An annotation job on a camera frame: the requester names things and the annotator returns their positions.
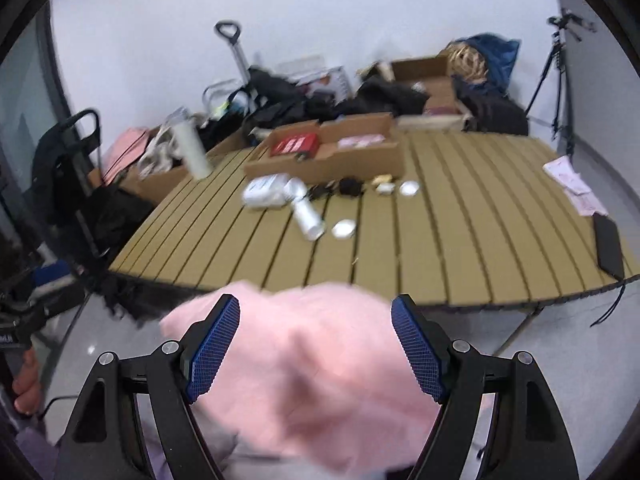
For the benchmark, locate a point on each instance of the blue jacket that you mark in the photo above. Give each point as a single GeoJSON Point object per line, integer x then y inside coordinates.
{"type": "Point", "coordinates": [497, 57]}

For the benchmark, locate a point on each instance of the person's left hand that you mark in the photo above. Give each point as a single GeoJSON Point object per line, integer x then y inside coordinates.
{"type": "Point", "coordinates": [27, 385]}

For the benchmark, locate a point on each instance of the white tube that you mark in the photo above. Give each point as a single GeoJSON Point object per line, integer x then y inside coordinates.
{"type": "Point", "coordinates": [307, 217]}

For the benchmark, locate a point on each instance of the small white round container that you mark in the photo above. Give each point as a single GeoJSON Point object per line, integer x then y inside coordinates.
{"type": "Point", "coordinates": [386, 189]}

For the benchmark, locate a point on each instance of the pink flat case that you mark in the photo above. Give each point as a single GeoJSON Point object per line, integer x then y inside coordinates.
{"type": "Point", "coordinates": [362, 141]}

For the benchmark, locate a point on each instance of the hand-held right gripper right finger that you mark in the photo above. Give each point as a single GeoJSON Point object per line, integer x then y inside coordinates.
{"type": "Point", "coordinates": [417, 352]}

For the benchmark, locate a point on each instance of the white tissue packet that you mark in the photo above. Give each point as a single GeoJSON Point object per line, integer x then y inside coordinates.
{"type": "Point", "coordinates": [267, 191]}

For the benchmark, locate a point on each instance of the small white round cap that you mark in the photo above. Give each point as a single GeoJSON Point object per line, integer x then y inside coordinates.
{"type": "Point", "coordinates": [409, 188]}

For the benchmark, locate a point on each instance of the large cardboard box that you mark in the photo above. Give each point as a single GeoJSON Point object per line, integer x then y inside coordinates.
{"type": "Point", "coordinates": [160, 182]}

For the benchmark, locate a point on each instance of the wicker basket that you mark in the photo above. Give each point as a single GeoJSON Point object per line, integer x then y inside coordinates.
{"type": "Point", "coordinates": [465, 60]}

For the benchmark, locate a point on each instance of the black small clip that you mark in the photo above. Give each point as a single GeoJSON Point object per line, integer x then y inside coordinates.
{"type": "Point", "coordinates": [318, 192]}

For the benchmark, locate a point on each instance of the black camera tripod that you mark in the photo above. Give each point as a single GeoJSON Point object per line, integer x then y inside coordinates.
{"type": "Point", "coordinates": [557, 75]}

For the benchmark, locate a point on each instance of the printed appliance box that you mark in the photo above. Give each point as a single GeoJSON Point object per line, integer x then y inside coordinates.
{"type": "Point", "coordinates": [325, 77]}

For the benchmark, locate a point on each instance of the black phone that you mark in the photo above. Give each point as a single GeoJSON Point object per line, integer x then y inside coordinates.
{"type": "Point", "coordinates": [610, 247]}

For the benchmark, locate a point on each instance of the red printed box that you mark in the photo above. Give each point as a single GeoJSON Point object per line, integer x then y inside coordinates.
{"type": "Point", "coordinates": [295, 145]}

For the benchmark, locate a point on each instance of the person's pink fleece clothing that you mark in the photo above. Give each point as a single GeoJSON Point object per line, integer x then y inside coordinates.
{"type": "Point", "coordinates": [310, 375]}

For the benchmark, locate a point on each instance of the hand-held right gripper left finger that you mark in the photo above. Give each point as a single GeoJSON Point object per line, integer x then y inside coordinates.
{"type": "Point", "coordinates": [215, 350]}

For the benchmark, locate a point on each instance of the small gold item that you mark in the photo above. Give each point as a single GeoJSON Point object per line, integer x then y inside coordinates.
{"type": "Point", "coordinates": [382, 179]}

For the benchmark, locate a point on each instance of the beige clothes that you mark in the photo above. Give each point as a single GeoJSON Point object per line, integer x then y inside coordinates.
{"type": "Point", "coordinates": [157, 145]}

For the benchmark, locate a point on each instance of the black hair claw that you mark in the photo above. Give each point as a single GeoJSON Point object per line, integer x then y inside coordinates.
{"type": "Point", "coordinates": [351, 185]}

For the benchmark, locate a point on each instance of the pile of black clothes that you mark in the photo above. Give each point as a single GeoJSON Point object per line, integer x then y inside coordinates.
{"type": "Point", "coordinates": [320, 100]}

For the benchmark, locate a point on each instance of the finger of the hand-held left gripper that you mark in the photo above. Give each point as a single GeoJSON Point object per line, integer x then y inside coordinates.
{"type": "Point", "coordinates": [50, 272]}
{"type": "Point", "coordinates": [57, 302]}

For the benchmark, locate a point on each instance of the pink bag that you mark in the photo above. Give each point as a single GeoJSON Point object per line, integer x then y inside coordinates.
{"type": "Point", "coordinates": [125, 152]}

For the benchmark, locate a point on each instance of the black luggage bag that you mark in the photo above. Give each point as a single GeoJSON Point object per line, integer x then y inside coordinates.
{"type": "Point", "coordinates": [492, 110]}

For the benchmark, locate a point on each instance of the white thermos bottle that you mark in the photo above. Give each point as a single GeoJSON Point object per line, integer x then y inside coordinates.
{"type": "Point", "coordinates": [192, 147]}

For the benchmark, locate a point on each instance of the white round lid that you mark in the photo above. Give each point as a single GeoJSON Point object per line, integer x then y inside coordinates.
{"type": "Point", "coordinates": [344, 229]}

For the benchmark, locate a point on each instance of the open brown cardboard box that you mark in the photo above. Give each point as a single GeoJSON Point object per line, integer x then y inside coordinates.
{"type": "Point", "coordinates": [435, 87]}

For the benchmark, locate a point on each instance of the shallow cardboard box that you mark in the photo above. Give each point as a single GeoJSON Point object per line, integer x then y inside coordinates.
{"type": "Point", "coordinates": [350, 155]}

